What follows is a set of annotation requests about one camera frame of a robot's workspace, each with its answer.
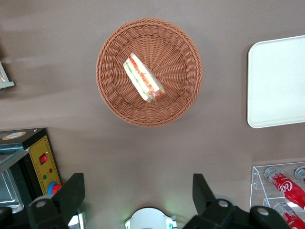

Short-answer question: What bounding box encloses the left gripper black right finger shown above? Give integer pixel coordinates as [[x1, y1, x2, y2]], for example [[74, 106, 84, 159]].
[[183, 173, 290, 229]]

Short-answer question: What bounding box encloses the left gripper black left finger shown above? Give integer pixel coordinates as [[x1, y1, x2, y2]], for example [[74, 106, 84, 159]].
[[0, 173, 86, 229]]

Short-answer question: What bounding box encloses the black food warmer machine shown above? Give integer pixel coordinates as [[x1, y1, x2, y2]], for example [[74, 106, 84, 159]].
[[0, 127, 86, 229]]

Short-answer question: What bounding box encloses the metal snack tray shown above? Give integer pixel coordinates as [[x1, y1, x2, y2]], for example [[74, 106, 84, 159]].
[[0, 61, 15, 90]]

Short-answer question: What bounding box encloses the clear acrylic bottle rack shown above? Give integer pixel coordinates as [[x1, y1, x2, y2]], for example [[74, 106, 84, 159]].
[[249, 161, 305, 229]]

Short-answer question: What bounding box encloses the steel food pan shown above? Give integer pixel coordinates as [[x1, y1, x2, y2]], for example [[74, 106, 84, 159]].
[[0, 167, 24, 214]]

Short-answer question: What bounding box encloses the cream plastic tray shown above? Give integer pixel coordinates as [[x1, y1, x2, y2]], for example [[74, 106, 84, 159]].
[[246, 35, 305, 129]]

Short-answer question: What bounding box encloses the triangle sandwich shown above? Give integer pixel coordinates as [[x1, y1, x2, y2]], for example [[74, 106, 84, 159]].
[[122, 52, 166, 104]]

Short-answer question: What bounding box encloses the brown wicker basket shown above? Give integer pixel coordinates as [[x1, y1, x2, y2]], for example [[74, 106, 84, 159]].
[[95, 17, 203, 127]]

